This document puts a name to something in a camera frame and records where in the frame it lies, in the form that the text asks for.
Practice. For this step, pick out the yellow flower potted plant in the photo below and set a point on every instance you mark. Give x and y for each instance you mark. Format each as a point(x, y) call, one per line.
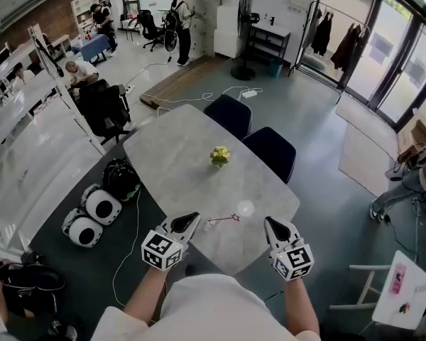
point(220, 155)

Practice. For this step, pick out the wooden floor platform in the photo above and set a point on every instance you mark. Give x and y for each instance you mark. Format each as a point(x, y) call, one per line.
point(188, 76)

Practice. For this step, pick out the black bag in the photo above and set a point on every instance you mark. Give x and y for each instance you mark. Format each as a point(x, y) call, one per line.
point(32, 286)

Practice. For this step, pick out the person's white shirt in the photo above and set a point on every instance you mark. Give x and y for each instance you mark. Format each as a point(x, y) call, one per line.
point(213, 311)

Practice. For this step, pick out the dark blue chair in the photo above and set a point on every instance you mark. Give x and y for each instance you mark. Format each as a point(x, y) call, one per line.
point(229, 114)
point(271, 151)

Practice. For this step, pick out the person's left forearm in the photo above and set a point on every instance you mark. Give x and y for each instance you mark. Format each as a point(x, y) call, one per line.
point(147, 293)

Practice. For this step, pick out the black side table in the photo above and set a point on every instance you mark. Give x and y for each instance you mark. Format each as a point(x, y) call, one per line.
point(270, 41)

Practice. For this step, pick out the white round-window backpack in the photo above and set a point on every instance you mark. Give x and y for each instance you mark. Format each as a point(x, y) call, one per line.
point(103, 204)
point(83, 231)

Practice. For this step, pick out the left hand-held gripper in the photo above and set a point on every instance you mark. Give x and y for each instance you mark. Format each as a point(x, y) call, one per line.
point(161, 250)

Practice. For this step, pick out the black backpack with green trim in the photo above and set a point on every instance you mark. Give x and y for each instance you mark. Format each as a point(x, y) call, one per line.
point(120, 178)

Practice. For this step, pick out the beige rug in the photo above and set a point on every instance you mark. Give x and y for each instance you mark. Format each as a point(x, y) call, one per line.
point(365, 147)

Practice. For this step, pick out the dark hanging coat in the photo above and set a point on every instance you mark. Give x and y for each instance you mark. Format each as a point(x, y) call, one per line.
point(321, 34)
point(348, 48)

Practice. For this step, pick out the person's right forearm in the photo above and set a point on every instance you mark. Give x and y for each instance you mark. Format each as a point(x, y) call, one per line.
point(301, 304)

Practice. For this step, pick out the pink packet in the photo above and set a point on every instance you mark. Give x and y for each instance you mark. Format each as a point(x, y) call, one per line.
point(397, 277)

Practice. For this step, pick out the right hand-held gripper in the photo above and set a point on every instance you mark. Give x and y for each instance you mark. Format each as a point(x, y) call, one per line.
point(293, 261)

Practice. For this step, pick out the teal bin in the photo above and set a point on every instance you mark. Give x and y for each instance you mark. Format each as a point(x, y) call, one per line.
point(275, 69)

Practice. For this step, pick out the black office chair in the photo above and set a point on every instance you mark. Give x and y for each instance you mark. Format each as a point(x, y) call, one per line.
point(104, 108)
point(151, 28)

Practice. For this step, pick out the grey marble table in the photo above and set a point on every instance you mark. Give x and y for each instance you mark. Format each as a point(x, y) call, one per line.
point(184, 176)

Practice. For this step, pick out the small white table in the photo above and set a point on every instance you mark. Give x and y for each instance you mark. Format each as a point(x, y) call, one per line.
point(412, 297)

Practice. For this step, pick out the red star wand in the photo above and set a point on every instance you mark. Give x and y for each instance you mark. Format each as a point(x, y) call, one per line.
point(223, 219)

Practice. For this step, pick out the black clothes rack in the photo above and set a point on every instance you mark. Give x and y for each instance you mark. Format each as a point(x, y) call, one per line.
point(344, 13)

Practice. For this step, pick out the blue cloth table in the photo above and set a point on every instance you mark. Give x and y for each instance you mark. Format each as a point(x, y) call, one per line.
point(90, 46)

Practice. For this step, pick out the white shelving rack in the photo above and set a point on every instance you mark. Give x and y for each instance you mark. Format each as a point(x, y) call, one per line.
point(32, 137)

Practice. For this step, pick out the cardboard box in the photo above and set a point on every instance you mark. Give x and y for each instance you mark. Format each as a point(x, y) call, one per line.
point(413, 133)

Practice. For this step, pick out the black standing fan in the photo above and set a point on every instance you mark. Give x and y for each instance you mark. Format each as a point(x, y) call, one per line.
point(245, 16)

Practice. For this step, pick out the white refrigerator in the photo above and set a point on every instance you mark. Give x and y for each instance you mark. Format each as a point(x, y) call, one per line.
point(227, 30)

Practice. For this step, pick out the white power strip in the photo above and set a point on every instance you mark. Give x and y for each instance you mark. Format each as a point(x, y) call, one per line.
point(251, 93)

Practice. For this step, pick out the white stool frame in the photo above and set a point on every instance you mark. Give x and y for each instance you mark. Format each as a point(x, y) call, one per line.
point(365, 286)

